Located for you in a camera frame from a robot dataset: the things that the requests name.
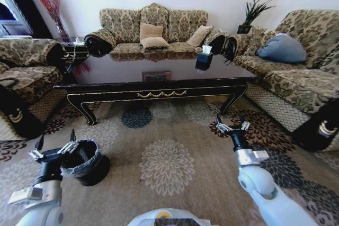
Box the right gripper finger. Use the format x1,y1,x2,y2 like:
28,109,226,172
215,113,231,133
236,115,251,132

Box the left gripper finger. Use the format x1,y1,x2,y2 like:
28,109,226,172
57,129,79,156
28,134,46,160

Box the black plastic bin liner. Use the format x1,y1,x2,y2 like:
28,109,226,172
60,139,100,178

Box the black round trash bin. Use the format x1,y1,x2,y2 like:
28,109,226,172
60,139,111,187

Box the beige floral rug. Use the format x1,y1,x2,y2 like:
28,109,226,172
0,96,339,226

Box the floral patterned armchair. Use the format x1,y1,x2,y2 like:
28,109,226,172
0,37,67,140

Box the black tissue box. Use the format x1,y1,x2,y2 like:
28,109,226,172
195,52,214,71

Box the long floral patterned sofa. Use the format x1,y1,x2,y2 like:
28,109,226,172
232,9,339,153

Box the black coffee table gold trim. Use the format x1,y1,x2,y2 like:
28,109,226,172
52,50,259,126

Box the blue-grey pillow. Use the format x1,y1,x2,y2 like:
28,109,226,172
256,33,308,64

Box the floral patterned cushion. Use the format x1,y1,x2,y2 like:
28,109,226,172
248,25,276,55

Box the beige diamond-pattern cushion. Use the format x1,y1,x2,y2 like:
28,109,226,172
186,25,215,47

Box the dark side table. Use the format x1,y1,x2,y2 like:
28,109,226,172
56,38,90,73

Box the white robot front shell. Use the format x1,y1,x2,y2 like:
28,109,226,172
128,206,213,226

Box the beige flat cushion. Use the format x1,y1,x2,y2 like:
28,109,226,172
139,37,170,50

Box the green potted plant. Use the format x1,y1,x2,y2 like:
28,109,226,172
236,0,278,35

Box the beige square cushion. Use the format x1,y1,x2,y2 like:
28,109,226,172
139,23,164,40

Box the three-seat floral patterned sofa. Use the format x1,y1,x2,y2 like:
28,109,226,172
84,3,237,61

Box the red branches in glass vase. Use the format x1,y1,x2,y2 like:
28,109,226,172
28,0,71,43

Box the dark door frame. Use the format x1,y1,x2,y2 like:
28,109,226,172
0,0,51,39

